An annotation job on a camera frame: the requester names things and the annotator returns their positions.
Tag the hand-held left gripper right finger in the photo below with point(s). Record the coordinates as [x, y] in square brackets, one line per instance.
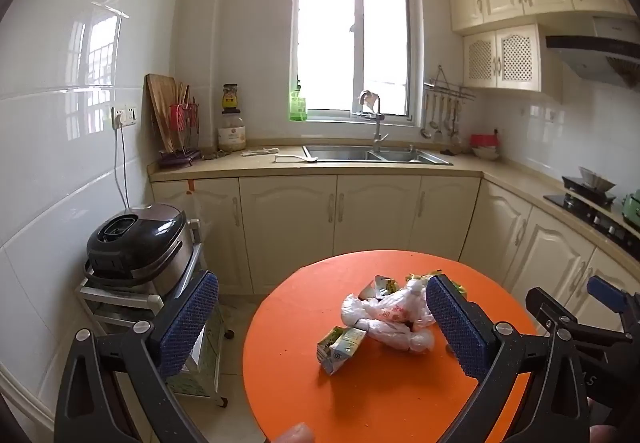
[457, 329]

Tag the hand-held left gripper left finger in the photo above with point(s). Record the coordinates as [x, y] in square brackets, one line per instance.
[189, 320]

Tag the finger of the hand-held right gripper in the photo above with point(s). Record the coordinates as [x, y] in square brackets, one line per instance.
[605, 291]
[547, 308]

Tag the white plastic bag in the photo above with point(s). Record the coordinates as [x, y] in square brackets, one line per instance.
[392, 318]

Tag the green drink carton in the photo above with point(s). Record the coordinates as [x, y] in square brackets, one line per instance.
[340, 348]

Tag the person's left hand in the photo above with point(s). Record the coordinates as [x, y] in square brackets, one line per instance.
[297, 434]

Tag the metal trolley rack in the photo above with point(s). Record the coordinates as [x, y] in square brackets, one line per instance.
[150, 318]

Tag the yellow green snack wrapper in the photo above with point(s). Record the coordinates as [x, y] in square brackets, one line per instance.
[424, 276]

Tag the black gas stove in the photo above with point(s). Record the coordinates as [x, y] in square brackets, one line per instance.
[595, 210]

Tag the torn silver lined carton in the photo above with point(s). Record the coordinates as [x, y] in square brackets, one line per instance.
[382, 287]

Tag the dark rice cooker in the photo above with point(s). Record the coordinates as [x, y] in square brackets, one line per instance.
[140, 248]

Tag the green pot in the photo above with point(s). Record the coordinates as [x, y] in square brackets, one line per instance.
[631, 208]

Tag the clear hanging plastic bag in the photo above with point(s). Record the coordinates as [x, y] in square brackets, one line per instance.
[197, 218]

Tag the cream lower kitchen cabinets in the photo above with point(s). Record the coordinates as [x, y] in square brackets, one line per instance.
[380, 228]

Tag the purple dish rack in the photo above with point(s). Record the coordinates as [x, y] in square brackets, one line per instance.
[179, 157]

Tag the white bowl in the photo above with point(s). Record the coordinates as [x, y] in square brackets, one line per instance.
[486, 153]

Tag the large white plastic jar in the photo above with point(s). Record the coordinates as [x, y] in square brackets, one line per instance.
[231, 133]

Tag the stainless steel double sink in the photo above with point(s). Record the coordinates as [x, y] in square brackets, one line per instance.
[375, 154]

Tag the white rice paddle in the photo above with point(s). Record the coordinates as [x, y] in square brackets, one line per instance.
[295, 158]

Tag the red utensil holder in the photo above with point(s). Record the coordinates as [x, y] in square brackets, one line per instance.
[184, 115]

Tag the hanging metal spatula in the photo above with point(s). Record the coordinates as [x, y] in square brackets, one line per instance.
[438, 123]

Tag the hanging metal ladle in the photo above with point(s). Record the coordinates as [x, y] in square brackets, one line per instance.
[426, 120]

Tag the wooden cutting board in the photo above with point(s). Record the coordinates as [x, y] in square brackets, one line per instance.
[162, 110]

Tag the metal kitchen faucet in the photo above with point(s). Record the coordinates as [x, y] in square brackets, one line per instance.
[378, 123]

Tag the glass jar yellow label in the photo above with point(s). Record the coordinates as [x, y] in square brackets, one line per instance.
[230, 98]

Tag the green bottle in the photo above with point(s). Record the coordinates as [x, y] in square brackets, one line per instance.
[297, 105]

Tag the range hood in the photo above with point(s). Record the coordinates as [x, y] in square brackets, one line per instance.
[595, 50]

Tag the cloth on faucet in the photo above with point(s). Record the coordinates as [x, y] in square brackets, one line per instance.
[367, 98]

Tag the cream lattice door cabinet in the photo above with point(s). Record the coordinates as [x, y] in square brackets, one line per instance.
[502, 57]

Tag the white framed window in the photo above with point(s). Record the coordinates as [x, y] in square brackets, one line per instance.
[352, 35]

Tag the white wall socket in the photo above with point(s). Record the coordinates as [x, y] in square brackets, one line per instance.
[550, 114]
[124, 117]

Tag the wall utensil rail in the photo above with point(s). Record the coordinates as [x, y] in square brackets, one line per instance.
[447, 85]

